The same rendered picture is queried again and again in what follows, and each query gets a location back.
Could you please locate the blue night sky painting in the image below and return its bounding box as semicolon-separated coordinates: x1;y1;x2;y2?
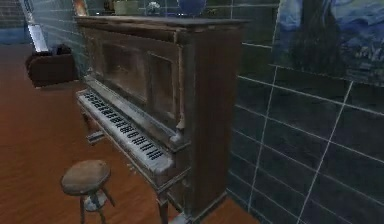
271;0;384;88

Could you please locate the small white flower ornament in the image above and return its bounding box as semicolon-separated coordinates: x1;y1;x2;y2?
146;1;162;16

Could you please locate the blue round vase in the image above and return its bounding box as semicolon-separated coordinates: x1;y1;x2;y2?
176;0;208;18

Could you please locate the round brown wooden stool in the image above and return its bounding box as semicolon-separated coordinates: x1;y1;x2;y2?
60;159;117;224

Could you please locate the brown upright piano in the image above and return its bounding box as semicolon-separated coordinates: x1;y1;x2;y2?
73;15;252;224

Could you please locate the dark brown armchair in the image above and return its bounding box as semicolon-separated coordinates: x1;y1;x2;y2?
25;43;80;89

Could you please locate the orange framed picture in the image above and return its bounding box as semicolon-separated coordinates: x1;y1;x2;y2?
72;0;89;17

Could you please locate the pale green box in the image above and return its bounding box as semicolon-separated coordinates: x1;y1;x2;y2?
113;0;140;16

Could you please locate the pale leaning panel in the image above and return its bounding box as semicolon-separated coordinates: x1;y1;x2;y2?
18;0;50;53

